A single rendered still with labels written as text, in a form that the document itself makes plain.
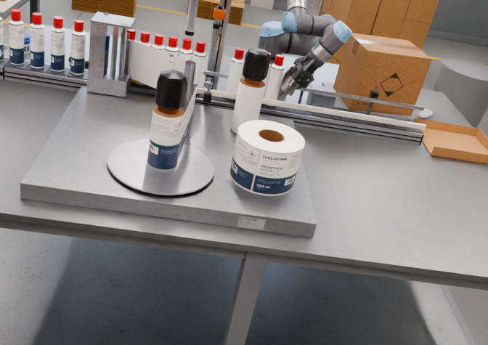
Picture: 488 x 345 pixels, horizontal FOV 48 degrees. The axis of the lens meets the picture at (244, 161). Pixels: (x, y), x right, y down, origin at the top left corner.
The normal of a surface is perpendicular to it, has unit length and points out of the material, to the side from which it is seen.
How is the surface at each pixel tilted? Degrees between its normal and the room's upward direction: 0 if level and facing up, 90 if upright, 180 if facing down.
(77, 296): 0
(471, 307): 0
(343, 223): 0
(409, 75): 90
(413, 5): 90
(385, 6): 90
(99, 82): 90
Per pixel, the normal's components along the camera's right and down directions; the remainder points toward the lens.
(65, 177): 0.18, -0.85
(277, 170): 0.21, 0.52
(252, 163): -0.44, 0.37
